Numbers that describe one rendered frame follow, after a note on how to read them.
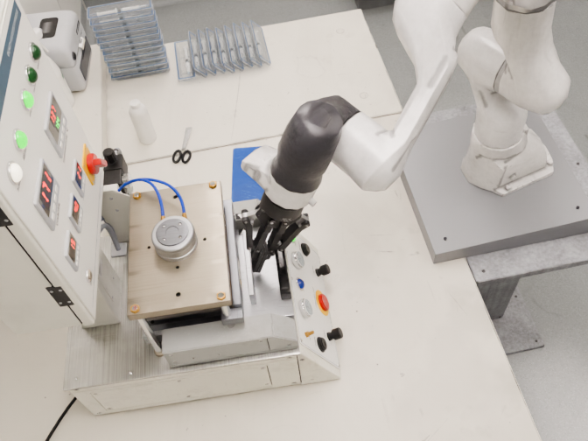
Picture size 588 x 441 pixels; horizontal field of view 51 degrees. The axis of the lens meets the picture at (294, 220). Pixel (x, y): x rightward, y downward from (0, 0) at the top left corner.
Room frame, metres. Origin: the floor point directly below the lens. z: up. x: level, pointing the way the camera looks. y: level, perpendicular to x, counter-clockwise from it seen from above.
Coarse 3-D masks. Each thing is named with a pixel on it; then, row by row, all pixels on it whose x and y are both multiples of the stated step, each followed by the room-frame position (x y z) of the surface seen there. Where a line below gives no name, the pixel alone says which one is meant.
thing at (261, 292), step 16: (240, 240) 0.74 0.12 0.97; (240, 256) 0.70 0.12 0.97; (272, 256) 0.69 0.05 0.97; (272, 272) 0.65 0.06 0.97; (256, 288) 0.62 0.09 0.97; (272, 288) 0.61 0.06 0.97; (256, 304) 0.58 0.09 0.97; (272, 304) 0.58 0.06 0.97; (288, 304) 0.57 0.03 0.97; (144, 336) 0.54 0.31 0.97; (160, 336) 0.54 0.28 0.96
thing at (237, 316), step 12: (228, 204) 0.78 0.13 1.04; (228, 216) 0.74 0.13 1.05; (228, 228) 0.71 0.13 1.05; (228, 240) 0.68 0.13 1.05; (228, 252) 0.66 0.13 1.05; (240, 276) 0.61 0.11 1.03; (240, 288) 0.58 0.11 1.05; (240, 300) 0.55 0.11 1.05; (240, 312) 0.53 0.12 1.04; (228, 324) 0.52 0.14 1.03
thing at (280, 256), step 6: (276, 252) 0.67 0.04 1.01; (282, 252) 0.67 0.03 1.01; (276, 258) 0.66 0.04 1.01; (282, 258) 0.66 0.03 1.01; (276, 264) 0.64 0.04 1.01; (282, 264) 0.64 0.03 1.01; (282, 270) 0.63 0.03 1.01; (282, 276) 0.61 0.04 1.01; (288, 276) 0.61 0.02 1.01; (282, 282) 0.60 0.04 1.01; (288, 282) 0.60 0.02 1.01; (282, 288) 0.59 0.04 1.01; (288, 288) 0.59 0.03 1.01; (282, 294) 0.58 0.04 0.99; (288, 294) 0.59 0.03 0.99
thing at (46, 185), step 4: (44, 172) 0.59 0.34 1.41; (44, 176) 0.59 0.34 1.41; (48, 176) 0.60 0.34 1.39; (44, 180) 0.58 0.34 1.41; (48, 180) 0.59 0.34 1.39; (44, 184) 0.58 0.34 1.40; (48, 184) 0.59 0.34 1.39; (44, 188) 0.57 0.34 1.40; (48, 188) 0.58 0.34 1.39; (44, 192) 0.56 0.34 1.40; (48, 192) 0.57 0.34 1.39; (40, 196) 0.55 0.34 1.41; (44, 196) 0.56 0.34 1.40; (48, 196) 0.57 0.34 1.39; (44, 200) 0.55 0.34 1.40; (48, 200) 0.56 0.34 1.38; (44, 204) 0.55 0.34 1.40; (48, 204) 0.56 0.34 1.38; (48, 208) 0.55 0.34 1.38
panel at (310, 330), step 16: (288, 256) 0.71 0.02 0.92; (304, 256) 0.76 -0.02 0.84; (304, 272) 0.71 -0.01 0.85; (304, 288) 0.66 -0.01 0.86; (320, 288) 0.71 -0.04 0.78; (304, 320) 0.57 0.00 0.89; (320, 320) 0.61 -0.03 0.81; (304, 336) 0.53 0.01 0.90; (320, 336) 0.56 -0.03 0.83; (320, 352) 0.52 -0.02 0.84; (336, 352) 0.55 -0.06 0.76
